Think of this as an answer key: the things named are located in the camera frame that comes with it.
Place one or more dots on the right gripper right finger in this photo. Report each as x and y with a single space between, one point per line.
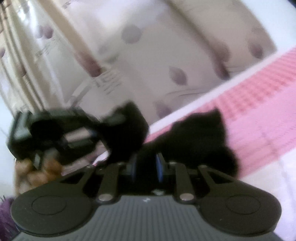
227 204

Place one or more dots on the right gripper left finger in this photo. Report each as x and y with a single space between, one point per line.
64 205

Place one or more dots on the black printed small garment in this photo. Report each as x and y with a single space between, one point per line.
199 139

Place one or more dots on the left hand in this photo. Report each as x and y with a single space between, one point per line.
27 177

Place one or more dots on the beige leaf-print curtain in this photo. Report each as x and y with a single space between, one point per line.
97 55

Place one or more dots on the pink checked bed sheet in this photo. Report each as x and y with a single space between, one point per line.
258 108

